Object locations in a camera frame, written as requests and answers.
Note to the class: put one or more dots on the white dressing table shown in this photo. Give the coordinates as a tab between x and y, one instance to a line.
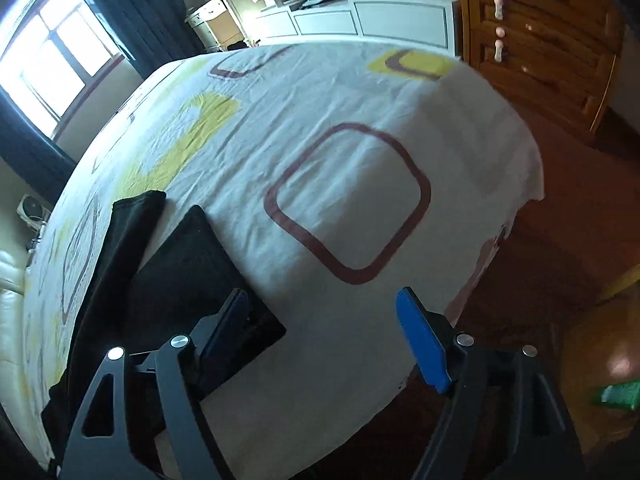
221	23

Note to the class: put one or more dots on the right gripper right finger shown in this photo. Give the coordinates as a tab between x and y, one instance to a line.
504	417

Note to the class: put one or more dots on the bright bedroom window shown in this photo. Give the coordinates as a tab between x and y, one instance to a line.
54	60

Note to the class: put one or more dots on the cream tufted leather headboard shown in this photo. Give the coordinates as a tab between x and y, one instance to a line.
12	306

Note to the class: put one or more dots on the dark blue left curtain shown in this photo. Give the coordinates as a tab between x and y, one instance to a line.
43	165

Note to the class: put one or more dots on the small white fan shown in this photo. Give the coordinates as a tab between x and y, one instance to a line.
33	213

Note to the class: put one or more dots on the dark blue right curtain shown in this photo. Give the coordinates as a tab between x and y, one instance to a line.
150	33

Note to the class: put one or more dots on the dark blue curtain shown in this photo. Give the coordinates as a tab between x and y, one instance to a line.
150	33
43	165

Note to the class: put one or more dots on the wooden cabinet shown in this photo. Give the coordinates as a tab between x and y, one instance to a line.
557	57

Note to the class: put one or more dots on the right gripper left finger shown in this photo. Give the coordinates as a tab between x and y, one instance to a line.
132	396

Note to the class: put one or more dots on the black pants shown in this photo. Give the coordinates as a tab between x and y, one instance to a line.
139	305

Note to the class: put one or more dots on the white tv console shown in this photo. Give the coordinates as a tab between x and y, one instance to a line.
432	25

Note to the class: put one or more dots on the patterned white bed sheet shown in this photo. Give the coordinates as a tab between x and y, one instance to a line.
333	175

